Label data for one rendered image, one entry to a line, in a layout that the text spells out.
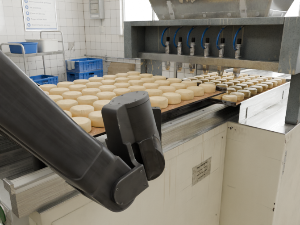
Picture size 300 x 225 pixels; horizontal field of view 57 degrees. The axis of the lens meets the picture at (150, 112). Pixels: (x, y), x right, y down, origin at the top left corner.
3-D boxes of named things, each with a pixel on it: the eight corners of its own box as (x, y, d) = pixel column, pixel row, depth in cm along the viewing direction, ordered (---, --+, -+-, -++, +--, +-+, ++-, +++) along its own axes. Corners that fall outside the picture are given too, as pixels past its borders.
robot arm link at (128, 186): (82, 191, 41) (119, 211, 35) (56, 119, 37) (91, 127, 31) (140, 152, 48) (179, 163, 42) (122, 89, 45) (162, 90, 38)
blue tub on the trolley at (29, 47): (25, 52, 452) (23, 41, 447) (40, 52, 431) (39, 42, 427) (7, 53, 428) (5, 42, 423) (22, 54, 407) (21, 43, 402)
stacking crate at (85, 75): (89, 77, 568) (89, 67, 562) (103, 79, 545) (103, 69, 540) (65, 81, 522) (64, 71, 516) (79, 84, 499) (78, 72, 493)
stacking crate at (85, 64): (88, 67, 562) (88, 57, 557) (103, 69, 541) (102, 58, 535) (64, 71, 515) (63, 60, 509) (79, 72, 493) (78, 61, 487)
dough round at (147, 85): (139, 91, 83) (139, 84, 82) (147, 88, 87) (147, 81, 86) (154, 93, 80) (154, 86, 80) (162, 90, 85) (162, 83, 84)
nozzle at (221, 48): (218, 75, 104) (222, 25, 99) (225, 76, 102) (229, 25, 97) (210, 77, 100) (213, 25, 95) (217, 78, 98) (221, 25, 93)
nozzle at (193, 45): (190, 72, 112) (192, 25, 107) (197, 72, 110) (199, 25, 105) (182, 73, 108) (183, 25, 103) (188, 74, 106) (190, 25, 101)
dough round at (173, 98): (161, 99, 74) (161, 92, 74) (180, 99, 74) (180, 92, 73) (161, 104, 69) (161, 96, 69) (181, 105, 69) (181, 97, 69)
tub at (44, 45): (42, 50, 487) (40, 38, 482) (60, 51, 468) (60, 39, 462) (24, 51, 457) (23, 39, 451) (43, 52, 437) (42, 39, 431)
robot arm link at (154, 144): (131, 189, 40) (169, 180, 40) (118, 147, 38) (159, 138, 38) (131, 165, 47) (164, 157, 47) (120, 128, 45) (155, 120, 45)
